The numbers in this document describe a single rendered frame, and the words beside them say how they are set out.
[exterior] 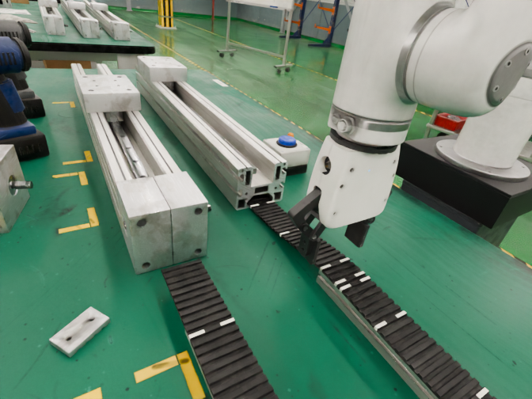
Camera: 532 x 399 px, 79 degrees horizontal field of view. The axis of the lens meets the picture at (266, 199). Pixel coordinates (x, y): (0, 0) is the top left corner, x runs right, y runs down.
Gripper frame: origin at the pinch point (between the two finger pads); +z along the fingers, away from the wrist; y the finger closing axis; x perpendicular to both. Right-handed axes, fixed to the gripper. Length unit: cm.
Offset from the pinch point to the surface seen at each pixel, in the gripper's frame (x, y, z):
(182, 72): 76, 4, -5
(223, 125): 41.7, 2.3, -1.3
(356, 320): -8.7, -2.0, 5.0
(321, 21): 922, 743, 22
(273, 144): 31.8, 9.9, 0.0
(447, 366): -18.1, 1.2, 2.8
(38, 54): 201, -35, 14
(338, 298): -5.2, -2.0, 4.8
